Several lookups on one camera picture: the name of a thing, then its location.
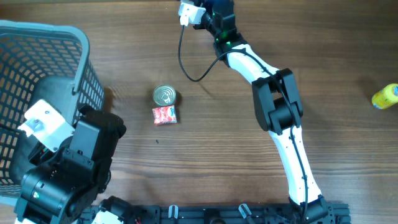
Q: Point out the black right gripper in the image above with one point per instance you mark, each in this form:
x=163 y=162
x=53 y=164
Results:
x=204 y=4

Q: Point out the round metal tin can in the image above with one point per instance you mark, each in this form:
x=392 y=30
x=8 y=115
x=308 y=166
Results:
x=164 y=95

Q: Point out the red snack packet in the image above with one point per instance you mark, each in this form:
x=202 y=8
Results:
x=164 y=115

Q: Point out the yellow lidded small jar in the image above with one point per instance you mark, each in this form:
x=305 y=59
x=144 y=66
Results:
x=386 y=97

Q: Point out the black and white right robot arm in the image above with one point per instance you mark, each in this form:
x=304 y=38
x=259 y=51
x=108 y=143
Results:
x=277 y=103

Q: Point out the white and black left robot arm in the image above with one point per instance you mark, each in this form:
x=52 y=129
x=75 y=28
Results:
x=74 y=169

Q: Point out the grey plastic mesh basket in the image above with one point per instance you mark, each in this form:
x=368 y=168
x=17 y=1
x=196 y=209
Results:
x=46 y=75

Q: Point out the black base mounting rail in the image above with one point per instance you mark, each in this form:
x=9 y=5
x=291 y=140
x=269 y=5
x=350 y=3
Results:
x=115 y=210

